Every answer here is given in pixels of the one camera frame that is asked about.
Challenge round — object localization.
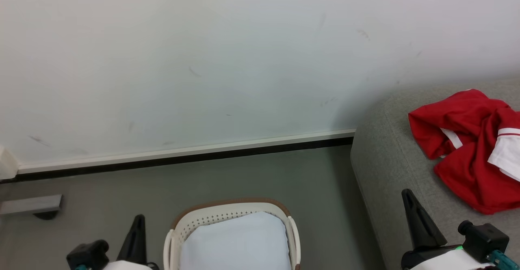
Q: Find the white and black baseboard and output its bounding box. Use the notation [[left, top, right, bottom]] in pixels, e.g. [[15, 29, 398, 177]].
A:
[[0, 129, 357, 184]]

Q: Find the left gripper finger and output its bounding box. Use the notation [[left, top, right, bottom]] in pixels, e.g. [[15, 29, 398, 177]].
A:
[[117, 214, 147, 265]]

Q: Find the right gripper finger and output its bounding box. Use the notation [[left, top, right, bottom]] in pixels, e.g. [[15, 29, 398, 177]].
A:
[[401, 188, 448, 250]]

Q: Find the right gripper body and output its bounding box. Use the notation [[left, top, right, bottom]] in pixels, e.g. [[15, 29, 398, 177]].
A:
[[401, 244, 495, 270]]

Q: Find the white laundry basket brown rim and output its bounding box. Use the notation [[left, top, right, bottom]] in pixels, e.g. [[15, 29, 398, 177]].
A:
[[163, 198, 301, 270]]

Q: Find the red garment with white trim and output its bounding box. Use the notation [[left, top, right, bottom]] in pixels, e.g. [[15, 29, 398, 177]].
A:
[[408, 89, 520, 215]]

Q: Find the grey fabric sofa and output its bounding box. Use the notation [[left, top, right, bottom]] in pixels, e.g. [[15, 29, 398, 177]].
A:
[[350, 77, 520, 270]]

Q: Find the grey flat block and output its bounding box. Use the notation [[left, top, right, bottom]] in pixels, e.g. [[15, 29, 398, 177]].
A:
[[0, 194, 63, 220]]

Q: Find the light blue cloth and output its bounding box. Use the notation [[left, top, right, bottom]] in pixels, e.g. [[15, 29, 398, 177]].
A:
[[180, 211, 292, 270]]

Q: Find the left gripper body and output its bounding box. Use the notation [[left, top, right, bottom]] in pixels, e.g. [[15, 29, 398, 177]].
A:
[[102, 260, 153, 270]]

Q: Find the teal cable connector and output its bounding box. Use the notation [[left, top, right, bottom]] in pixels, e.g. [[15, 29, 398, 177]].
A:
[[487, 250, 509, 269]]

